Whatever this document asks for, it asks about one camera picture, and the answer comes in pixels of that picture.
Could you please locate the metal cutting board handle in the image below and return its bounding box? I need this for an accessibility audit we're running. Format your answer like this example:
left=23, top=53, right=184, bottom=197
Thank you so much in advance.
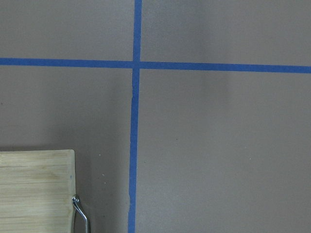
left=72, top=194, right=90, bottom=233

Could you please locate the bamboo cutting board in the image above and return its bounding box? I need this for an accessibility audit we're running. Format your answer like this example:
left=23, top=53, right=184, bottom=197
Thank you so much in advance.
left=0, top=150, right=76, bottom=233

